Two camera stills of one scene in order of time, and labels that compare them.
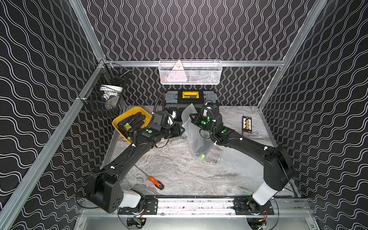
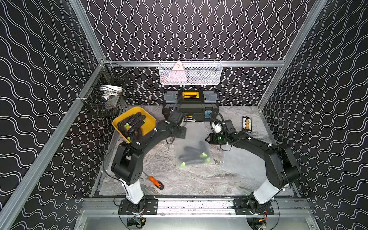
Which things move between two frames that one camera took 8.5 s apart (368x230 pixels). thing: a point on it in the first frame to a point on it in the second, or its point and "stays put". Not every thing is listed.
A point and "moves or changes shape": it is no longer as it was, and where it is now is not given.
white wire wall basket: (190, 72) stays put
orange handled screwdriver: (158, 184) stays put
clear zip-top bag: (201, 142) moves or changes shape
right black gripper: (195, 120) to (211, 139)
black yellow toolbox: (176, 101) stays put
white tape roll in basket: (108, 90) stays put
